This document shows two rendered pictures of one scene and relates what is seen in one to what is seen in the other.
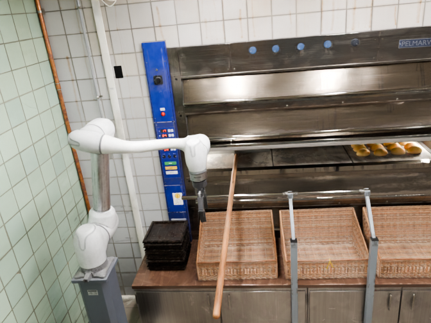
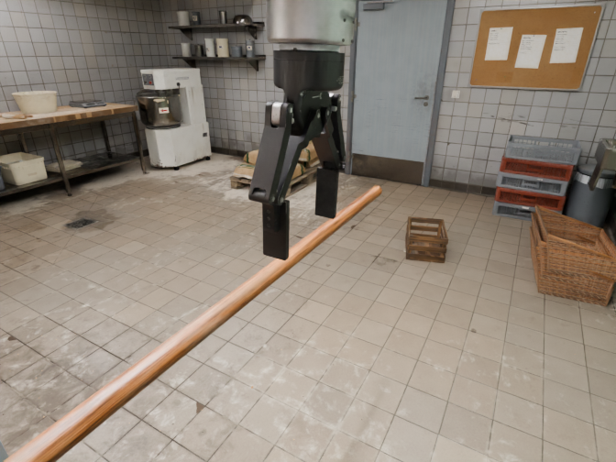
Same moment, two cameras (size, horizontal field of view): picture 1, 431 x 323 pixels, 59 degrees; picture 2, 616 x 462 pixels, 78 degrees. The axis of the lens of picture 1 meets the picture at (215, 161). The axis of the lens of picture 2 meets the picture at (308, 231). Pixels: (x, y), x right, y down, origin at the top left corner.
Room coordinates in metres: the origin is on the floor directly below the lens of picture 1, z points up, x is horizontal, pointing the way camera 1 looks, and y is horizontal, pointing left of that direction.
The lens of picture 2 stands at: (2.18, 0.26, 1.53)
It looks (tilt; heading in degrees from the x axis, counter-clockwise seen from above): 25 degrees down; 202
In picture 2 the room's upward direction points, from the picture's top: straight up
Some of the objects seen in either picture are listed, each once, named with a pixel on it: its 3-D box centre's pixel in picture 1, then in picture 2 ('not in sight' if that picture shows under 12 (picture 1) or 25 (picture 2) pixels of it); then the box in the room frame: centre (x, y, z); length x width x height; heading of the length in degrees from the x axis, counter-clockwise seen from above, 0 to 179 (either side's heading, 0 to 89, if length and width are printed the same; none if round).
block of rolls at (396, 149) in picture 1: (378, 139); not in sight; (2.91, -1.34, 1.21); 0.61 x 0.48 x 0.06; 172
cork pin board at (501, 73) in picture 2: not in sight; (529, 49); (-2.50, 0.71, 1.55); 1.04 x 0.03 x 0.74; 82
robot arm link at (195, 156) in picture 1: (195, 153); not in sight; (1.79, 0.10, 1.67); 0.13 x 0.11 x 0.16; 172
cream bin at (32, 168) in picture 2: not in sight; (18, 168); (-0.42, -4.30, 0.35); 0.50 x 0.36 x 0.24; 84
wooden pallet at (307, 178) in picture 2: not in sight; (283, 174); (-2.15, -1.86, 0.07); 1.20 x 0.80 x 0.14; 172
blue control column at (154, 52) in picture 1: (192, 143); not in sight; (3.60, 0.21, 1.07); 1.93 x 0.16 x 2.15; 172
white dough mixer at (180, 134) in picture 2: not in sight; (171, 118); (-2.26, -3.66, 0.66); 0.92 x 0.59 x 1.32; 172
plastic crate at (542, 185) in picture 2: not in sight; (532, 178); (-2.06, 0.95, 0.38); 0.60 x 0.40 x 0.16; 81
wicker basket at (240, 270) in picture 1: (236, 243); not in sight; (2.36, -0.10, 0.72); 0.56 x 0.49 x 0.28; 84
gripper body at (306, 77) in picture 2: (200, 186); (307, 95); (1.78, 0.09, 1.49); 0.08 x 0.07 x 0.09; 176
